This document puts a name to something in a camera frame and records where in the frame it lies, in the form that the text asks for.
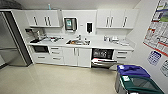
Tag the light blue bottle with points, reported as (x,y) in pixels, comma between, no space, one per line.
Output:
(49,7)

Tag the colourful wall poster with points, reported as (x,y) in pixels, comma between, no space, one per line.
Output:
(158,30)

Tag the small white wall paper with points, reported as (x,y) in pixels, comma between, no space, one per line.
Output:
(154,58)
(164,68)

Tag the black built-in microwave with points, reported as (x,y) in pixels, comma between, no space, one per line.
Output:
(40,49)

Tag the green-lidded bin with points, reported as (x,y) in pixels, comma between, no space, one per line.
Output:
(143,85)

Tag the blue-lidded bin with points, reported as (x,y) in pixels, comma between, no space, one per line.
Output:
(133,70)

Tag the steel paper towel dispenser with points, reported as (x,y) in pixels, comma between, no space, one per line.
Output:
(70,24)

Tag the orange-brown bowl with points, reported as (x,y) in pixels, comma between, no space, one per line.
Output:
(71,42)

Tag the chrome faucet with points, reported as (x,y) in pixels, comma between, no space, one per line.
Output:
(79,37)

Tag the white double-door base cabinet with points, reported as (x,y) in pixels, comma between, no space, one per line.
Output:
(76,56)

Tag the blue white bottle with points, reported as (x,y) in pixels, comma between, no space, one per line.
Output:
(105,38)

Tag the stainless steel dishwasher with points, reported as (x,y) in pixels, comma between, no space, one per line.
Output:
(103,56)

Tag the stainless steel refrigerator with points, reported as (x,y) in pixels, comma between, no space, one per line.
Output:
(13,40)

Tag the stack of white bowls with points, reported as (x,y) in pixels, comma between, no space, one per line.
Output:
(115,39)

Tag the black soap dispenser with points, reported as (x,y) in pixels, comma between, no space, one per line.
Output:
(89,27)

